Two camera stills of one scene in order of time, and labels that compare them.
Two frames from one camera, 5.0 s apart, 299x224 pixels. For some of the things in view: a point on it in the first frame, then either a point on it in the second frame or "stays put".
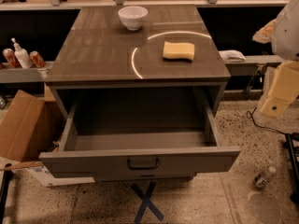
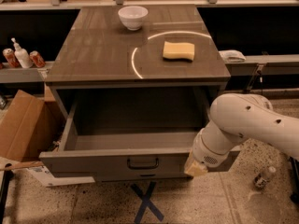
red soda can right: [36, 59] stays put
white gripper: [287, 35] → [206, 154]
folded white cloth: [232, 56] stays put
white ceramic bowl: [133, 17] stays put
